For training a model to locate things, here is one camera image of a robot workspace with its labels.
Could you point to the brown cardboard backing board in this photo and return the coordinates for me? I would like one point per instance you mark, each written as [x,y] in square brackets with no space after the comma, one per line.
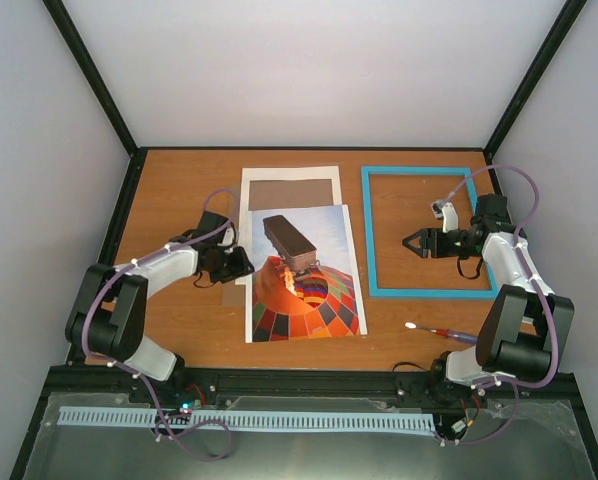
[275,194]

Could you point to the red purple handled screwdriver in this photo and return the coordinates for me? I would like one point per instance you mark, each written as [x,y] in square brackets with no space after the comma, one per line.
[445,333]

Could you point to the blue wooden photo frame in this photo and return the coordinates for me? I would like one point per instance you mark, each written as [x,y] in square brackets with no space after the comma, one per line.
[416,293]

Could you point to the hot air balloon photo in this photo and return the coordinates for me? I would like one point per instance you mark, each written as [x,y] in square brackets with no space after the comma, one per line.
[306,283]

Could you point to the light blue slotted cable duct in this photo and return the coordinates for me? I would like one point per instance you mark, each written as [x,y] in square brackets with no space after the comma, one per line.
[252,421]

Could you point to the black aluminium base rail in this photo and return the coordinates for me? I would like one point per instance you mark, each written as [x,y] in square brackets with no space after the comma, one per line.
[214,387]

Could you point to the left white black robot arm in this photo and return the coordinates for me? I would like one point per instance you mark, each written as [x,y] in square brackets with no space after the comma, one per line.
[108,316]

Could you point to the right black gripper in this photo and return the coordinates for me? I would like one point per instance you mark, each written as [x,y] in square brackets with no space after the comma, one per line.
[425,242]

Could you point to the grey metal base plate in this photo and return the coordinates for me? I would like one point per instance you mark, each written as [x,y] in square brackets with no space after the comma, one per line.
[501,440]

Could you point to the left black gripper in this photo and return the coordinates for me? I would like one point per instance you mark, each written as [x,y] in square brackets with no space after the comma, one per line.
[240,267]

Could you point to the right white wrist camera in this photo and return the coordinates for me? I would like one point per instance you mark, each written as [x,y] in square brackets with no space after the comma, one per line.
[445,211]

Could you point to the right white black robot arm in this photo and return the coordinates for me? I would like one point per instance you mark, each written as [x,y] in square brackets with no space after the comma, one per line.
[527,324]

